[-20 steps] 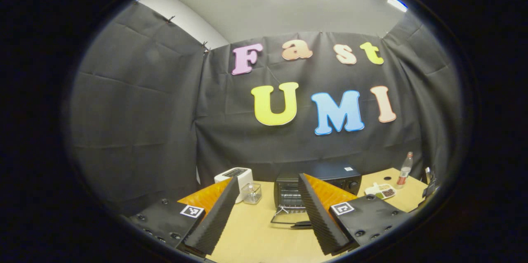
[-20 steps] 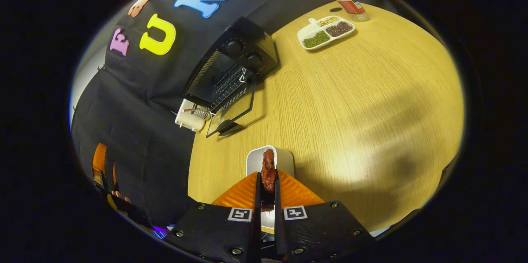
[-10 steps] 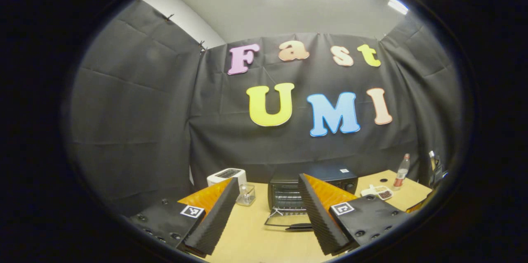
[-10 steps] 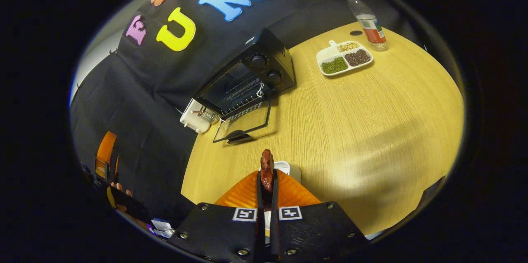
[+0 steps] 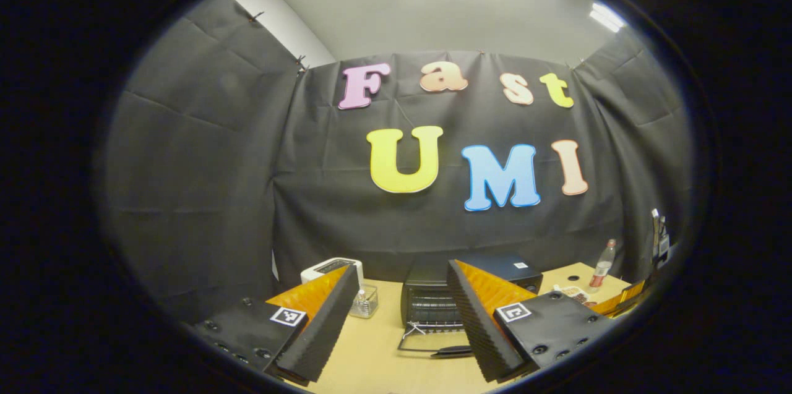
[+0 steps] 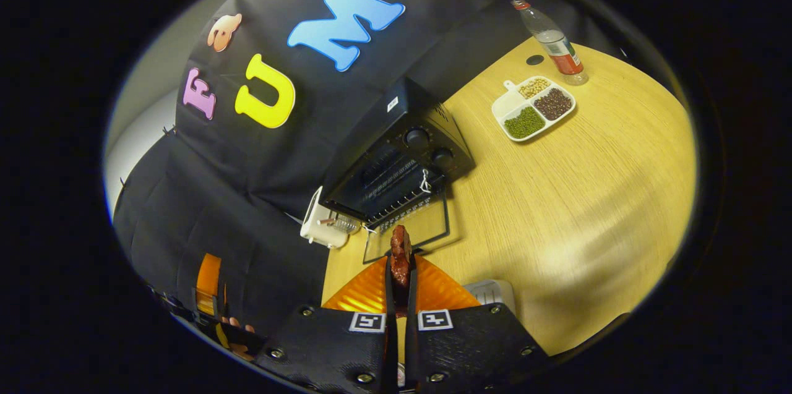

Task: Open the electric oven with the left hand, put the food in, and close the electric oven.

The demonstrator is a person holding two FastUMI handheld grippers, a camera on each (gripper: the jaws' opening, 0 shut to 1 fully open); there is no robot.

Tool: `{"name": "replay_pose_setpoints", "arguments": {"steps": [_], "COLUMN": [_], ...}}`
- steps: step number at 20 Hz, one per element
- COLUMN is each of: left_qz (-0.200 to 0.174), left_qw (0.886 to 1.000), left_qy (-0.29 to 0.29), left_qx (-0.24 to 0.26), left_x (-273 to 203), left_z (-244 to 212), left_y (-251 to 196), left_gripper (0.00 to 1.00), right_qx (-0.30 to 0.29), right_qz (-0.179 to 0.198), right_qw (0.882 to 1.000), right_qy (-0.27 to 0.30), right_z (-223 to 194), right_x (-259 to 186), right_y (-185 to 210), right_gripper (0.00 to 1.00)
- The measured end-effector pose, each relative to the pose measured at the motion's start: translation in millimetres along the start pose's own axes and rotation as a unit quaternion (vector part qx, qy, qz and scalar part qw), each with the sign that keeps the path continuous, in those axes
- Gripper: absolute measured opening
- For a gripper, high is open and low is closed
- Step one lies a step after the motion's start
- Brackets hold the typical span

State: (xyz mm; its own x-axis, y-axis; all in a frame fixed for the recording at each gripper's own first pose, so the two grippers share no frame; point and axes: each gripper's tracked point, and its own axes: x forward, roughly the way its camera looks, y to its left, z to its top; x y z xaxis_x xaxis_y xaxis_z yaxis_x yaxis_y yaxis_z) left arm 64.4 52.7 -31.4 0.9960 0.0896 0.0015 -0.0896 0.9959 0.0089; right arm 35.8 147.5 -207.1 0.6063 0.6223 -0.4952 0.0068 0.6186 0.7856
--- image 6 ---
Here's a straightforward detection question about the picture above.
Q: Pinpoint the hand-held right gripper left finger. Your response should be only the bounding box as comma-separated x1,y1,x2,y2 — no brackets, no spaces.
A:
257,255,400,394

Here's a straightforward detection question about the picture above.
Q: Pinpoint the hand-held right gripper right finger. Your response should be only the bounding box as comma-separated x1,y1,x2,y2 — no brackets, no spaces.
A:
402,255,551,394

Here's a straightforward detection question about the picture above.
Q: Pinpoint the red meat piece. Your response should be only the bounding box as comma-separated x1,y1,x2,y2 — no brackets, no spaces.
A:
389,225,414,305

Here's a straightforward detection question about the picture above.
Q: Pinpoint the black electric oven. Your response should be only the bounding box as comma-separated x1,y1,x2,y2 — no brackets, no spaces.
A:
319,77,477,265

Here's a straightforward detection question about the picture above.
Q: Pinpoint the white ribbed tray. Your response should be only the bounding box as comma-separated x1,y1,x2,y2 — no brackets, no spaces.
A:
461,279,517,315

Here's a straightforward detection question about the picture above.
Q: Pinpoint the white toaster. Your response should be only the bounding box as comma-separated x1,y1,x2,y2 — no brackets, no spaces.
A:
300,186,359,250

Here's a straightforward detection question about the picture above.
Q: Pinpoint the white divided bean plate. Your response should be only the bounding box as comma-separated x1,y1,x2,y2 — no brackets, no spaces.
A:
491,75,577,143

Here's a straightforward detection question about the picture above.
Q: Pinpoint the clear bottle with red label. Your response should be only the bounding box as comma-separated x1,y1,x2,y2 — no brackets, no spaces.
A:
511,0,590,86

